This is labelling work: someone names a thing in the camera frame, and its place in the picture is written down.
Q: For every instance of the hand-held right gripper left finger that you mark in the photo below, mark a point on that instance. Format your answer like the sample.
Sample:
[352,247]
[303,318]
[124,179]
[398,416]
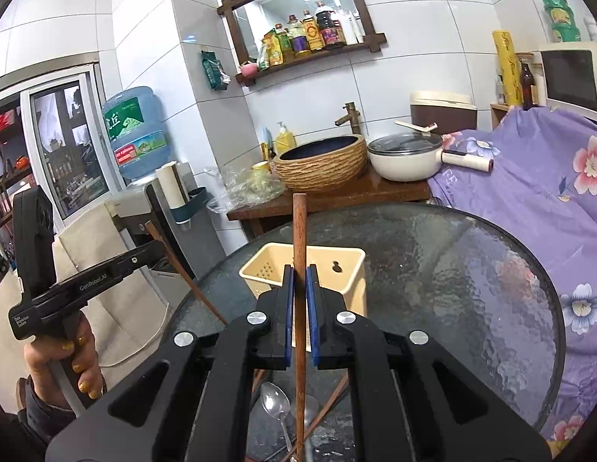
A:
[289,317]

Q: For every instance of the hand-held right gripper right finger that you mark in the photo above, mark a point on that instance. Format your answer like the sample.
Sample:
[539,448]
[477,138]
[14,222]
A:
[312,317]

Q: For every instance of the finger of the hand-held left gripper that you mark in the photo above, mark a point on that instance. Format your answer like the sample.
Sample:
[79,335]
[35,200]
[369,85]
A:
[139,255]

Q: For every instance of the cream plastic utensil holder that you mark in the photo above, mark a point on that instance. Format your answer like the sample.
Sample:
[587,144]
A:
[349,274]

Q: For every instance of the wooden chopstick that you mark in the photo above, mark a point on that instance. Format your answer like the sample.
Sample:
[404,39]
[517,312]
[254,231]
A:
[192,281]
[327,406]
[300,231]

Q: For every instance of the metal spoon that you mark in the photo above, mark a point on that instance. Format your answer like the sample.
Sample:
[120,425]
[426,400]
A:
[273,402]

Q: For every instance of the person's left forearm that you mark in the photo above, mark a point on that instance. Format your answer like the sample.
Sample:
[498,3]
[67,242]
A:
[33,430]

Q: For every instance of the person's left hand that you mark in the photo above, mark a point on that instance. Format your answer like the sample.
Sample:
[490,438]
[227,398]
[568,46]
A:
[41,370]

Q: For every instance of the grey water dispenser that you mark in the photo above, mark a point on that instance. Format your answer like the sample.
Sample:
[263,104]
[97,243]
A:
[202,245]

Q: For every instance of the cream paper roll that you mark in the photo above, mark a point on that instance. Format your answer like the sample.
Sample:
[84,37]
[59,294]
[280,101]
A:
[171,183]

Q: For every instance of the clear plastic bag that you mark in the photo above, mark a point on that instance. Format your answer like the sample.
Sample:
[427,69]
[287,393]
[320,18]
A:
[245,190]

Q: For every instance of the blue water jug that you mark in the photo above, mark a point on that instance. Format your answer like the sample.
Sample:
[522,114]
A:
[134,130]

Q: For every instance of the aluminium sliding window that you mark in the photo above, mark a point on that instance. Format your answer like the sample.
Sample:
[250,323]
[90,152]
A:
[62,139]

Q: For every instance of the dark wooden counter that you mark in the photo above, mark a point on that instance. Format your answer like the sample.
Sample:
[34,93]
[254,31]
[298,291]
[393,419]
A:
[375,192]

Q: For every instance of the yellow cup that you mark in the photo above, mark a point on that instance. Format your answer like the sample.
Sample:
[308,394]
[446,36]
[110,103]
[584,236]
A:
[261,169]

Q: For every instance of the woven pattern wash basin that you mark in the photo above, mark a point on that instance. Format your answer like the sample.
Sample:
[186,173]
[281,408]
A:
[322,168]

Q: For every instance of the yellow dish soap bottle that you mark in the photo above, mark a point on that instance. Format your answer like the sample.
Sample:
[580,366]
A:
[285,140]

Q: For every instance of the white pan with lid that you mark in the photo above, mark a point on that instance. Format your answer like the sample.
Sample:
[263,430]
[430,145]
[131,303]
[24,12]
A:
[404,159]

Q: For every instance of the green tea packet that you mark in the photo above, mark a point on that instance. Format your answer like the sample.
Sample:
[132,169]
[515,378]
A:
[212,70]

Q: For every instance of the bronze faucet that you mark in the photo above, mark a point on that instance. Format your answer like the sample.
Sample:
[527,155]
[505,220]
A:
[352,118]

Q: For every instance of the pink bowl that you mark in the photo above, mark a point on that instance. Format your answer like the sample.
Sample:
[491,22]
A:
[248,70]

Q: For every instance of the white rice paddle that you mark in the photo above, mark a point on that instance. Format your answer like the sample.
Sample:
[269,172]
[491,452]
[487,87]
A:
[414,126]

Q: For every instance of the wooden framed mirror shelf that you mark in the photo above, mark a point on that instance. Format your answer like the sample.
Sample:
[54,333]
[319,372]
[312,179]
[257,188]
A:
[235,33]

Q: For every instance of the yellow seasoning packet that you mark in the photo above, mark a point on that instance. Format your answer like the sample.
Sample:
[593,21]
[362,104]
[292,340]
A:
[269,50]

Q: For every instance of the brown white rice cooker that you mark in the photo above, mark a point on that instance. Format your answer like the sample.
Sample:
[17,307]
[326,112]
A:
[442,113]

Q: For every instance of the purple floral blanket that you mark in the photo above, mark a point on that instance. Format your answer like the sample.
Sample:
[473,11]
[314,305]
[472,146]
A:
[529,192]

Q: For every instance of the green label oil bottle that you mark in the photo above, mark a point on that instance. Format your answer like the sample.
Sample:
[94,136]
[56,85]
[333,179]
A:
[283,43]

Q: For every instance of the purple label oil bottle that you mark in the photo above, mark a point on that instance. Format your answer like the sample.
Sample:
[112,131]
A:
[299,38]

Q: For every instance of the small wooden box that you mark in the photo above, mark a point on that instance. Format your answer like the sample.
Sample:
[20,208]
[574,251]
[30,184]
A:
[499,115]

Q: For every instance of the yellow label sauce bottle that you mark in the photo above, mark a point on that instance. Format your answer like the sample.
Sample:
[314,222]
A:
[312,31]

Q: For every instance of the dark soy sauce bottle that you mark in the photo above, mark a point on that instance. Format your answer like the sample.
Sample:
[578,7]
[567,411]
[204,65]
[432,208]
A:
[329,26]

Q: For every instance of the small white bottle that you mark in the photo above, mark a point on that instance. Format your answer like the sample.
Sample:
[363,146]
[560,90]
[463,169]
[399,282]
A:
[500,90]

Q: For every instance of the brown glass bottle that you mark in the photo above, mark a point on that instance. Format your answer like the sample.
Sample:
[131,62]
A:
[528,89]

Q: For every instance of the yellow wrap roll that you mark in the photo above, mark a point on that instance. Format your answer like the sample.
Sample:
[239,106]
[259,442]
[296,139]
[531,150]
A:
[507,70]

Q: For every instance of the white microwave oven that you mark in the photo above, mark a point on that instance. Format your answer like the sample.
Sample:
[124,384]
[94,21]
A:
[572,79]

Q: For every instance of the teal wall holder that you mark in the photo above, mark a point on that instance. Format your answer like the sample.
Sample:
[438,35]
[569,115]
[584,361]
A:
[195,202]

